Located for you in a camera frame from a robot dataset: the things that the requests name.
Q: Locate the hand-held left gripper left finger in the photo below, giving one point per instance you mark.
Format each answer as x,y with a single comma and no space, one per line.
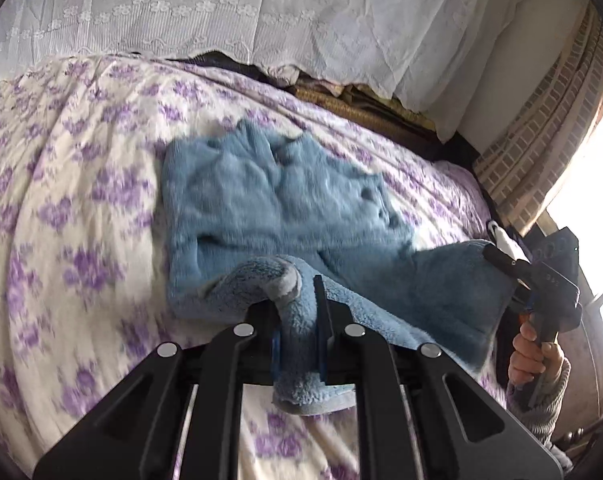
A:
276,355

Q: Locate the bright window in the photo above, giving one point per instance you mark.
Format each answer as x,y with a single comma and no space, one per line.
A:
591,185

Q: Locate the person's right hand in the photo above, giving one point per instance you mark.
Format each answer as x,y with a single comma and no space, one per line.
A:
526,360

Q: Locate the brown woven mat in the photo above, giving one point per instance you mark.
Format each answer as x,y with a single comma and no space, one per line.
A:
341,100

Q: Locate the white lace cover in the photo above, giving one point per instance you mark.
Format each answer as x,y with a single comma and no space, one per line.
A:
281,10

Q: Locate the blue fleece jacket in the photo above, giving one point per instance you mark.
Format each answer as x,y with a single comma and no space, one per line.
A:
281,210

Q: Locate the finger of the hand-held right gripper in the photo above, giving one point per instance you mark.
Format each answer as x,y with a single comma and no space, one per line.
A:
506,262

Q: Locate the person's right forearm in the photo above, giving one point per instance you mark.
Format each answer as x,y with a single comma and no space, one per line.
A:
546,410

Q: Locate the purple floral bed quilt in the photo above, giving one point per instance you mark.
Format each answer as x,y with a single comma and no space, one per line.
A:
81,210

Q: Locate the brick-patterned curtain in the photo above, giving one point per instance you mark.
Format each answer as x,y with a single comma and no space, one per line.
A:
541,135

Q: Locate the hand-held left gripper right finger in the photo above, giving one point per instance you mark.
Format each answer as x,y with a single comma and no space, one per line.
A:
321,340

